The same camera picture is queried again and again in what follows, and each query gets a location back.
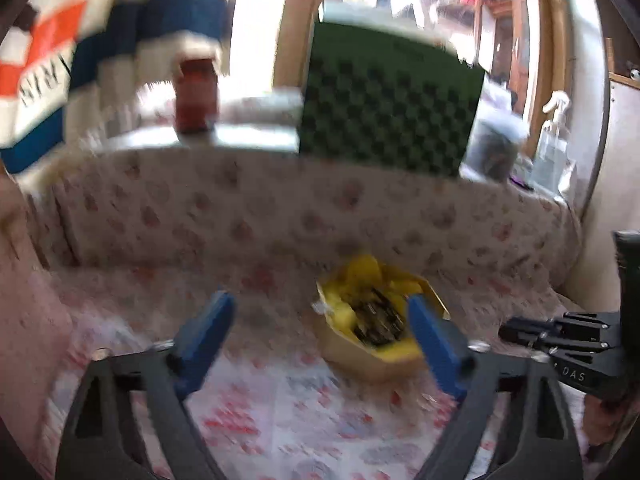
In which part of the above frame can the gold octagonal jewelry box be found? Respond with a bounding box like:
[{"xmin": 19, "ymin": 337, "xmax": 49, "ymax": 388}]
[{"xmin": 312, "ymin": 254, "xmax": 450, "ymax": 382}]

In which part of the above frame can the person's right hand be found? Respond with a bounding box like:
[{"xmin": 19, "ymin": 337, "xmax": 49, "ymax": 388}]
[{"xmin": 582, "ymin": 394, "xmax": 639, "ymax": 468}]

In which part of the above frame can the white cabinet door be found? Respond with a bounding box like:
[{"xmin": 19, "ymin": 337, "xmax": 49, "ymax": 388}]
[{"xmin": 563, "ymin": 75, "xmax": 639, "ymax": 312}]

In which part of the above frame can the purple black hair clip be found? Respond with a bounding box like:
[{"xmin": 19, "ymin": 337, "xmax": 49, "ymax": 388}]
[{"xmin": 509, "ymin": 174, "xmax": 534, "ymax": 193}]

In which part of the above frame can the clear spray bottle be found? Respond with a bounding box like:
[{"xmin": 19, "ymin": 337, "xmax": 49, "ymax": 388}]
[{"xmin": 530, "ymin": 90, "xmax": 570, "ymax": 195}]

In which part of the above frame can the grey container white lid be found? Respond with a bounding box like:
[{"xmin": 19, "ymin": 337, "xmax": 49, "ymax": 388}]
[{"xmin": 464, "ymin": 114, "xmax": 528, "ymax": 182}]

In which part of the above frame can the yellow tissue paper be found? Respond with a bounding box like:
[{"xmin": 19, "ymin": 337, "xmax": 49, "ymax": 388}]
[{"xmin": 317, "ymin": 254, "xmax": 446, "ymax": 365}]

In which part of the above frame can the green checkered box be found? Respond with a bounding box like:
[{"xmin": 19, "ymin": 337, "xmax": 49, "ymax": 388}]
[{"xmin": 297, "ymin": 0, "xmax": 485, "ymax": 177}]

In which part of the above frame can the red jar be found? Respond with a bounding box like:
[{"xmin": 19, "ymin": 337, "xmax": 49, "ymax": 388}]
[{"xmin": 172, "ymin": 58, "xmax": 219, "ymax": 134}]

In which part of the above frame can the striped colourful blanket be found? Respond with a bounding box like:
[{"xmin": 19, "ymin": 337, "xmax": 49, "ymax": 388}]
[{"xmin": 1, "ymin": 0, "xmax": 235, "ymax": 174}]

